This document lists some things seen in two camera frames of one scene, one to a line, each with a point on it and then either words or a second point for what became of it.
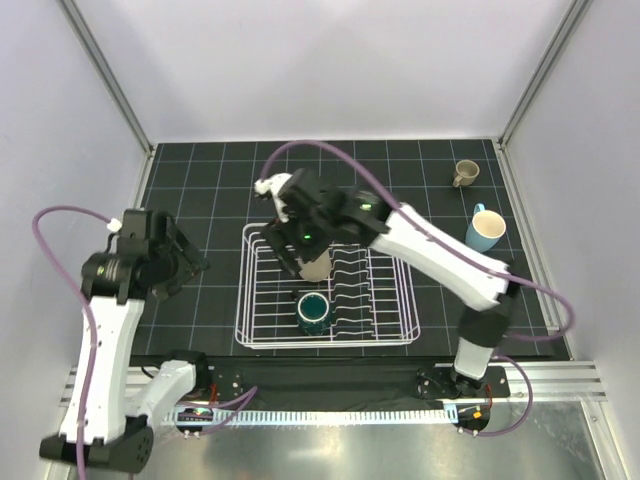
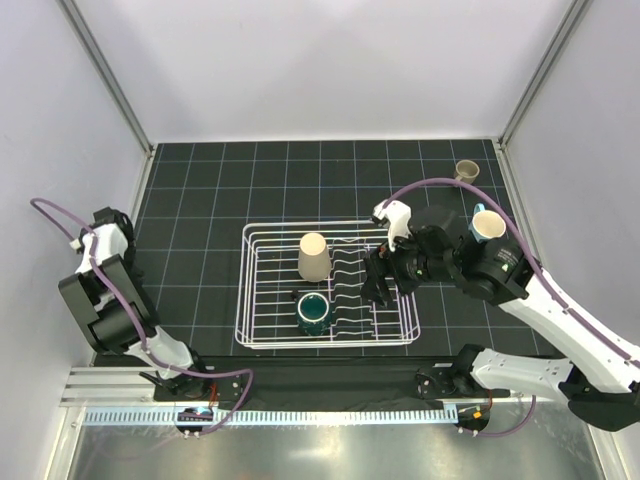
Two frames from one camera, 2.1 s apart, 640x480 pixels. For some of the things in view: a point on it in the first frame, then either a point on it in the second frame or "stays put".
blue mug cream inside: x=485 y=229 stays put
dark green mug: x=312 y=313 stays put
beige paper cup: x=318 y=269 stays put
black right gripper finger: x=292 y=267 -> x=369 y=290
